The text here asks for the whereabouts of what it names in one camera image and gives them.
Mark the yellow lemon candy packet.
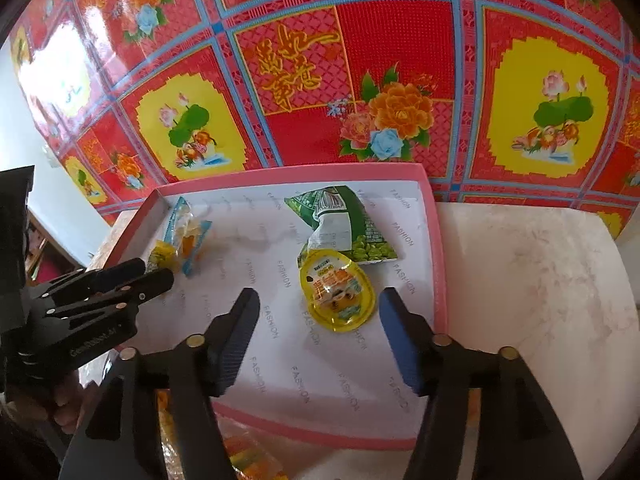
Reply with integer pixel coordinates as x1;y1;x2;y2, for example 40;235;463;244
146;240;179;272

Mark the blue clear candy packet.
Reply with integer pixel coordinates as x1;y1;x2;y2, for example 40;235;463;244
163;196;212;276

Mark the yellow round jelly cup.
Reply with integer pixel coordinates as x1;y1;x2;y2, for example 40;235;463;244
299;249;376;333

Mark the green pea snack packet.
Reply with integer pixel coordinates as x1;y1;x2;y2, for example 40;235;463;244
284;185;398;266

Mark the person's left hand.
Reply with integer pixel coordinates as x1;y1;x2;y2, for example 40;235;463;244
1;372;99;436

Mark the pink shallow cardboard box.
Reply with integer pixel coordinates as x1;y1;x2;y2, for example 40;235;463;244
107;162;447;450

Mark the red floral patterned sheet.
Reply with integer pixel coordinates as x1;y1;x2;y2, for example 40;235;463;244
6;0;639;235

